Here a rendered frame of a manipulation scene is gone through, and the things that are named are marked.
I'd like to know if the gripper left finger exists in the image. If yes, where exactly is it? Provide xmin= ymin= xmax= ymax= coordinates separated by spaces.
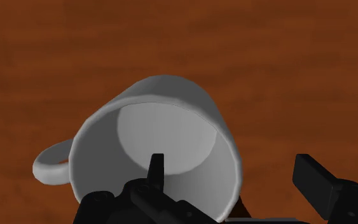
xmin=72 ymin=153 xmax=219 ymax=224

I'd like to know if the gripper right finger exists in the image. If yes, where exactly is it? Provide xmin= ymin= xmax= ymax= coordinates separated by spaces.
xmin=292 ymin=153 xmax=358 ymax=224

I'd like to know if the white mug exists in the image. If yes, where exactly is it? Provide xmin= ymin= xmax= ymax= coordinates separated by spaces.
xmin=32 ymin=74 xmax=244 ymax=223

